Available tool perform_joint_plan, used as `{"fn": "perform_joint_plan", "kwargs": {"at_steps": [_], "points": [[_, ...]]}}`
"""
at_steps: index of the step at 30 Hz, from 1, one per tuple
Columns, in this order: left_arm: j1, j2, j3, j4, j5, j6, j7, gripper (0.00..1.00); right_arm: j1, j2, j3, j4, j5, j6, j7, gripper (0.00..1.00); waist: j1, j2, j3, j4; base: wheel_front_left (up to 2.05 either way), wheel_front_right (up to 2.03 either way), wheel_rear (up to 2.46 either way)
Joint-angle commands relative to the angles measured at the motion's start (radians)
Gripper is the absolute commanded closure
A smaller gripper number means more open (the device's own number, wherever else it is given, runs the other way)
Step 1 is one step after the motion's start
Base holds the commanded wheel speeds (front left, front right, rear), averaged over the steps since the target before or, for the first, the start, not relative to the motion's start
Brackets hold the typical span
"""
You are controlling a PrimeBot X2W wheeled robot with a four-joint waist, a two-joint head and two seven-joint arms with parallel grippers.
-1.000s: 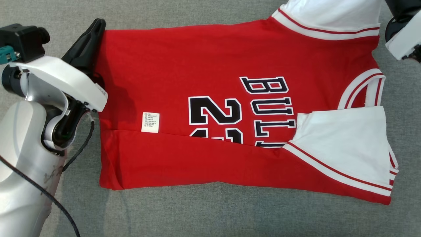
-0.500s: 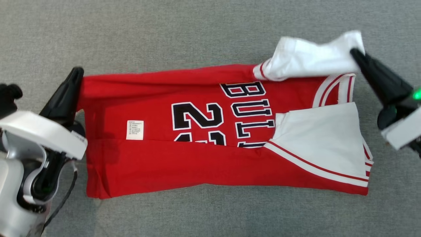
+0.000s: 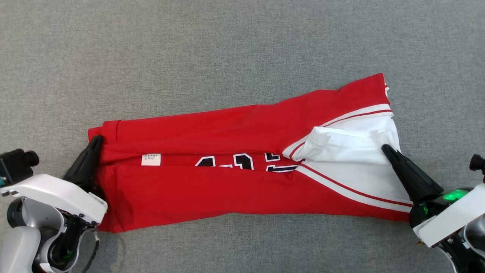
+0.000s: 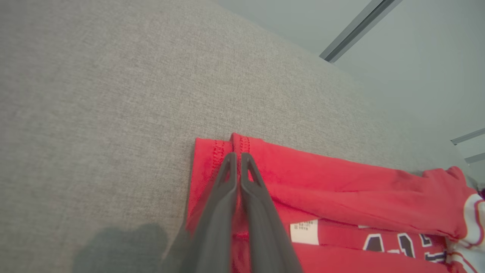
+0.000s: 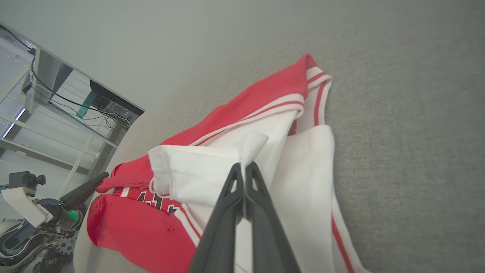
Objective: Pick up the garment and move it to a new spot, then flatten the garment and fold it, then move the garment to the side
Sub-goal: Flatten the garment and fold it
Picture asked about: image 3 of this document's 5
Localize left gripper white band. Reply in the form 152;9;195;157
0;135;109;227

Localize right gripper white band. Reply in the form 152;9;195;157
381;144;485;248

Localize red T-shirt white sleeves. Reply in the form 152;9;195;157
88;72;414;233

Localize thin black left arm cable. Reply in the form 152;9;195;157
81;230;100;273

